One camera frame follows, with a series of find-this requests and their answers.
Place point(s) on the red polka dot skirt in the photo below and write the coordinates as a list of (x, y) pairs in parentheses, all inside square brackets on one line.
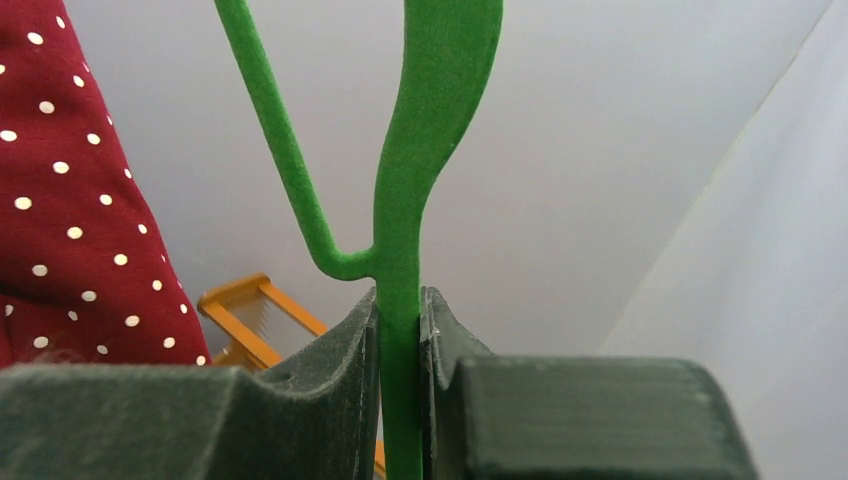
[(85, 275)]

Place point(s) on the orange wooden shoe rack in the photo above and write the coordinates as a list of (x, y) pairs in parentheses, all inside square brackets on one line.
[(265, 318)]

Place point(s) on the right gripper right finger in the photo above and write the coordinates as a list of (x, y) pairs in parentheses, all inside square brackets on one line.
[(490, 416)]

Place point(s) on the green velvet hanger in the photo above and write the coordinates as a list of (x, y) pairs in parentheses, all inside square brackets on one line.
[(449, 51)]

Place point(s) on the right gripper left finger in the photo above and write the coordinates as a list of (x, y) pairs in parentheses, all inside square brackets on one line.
[(112, 422)]

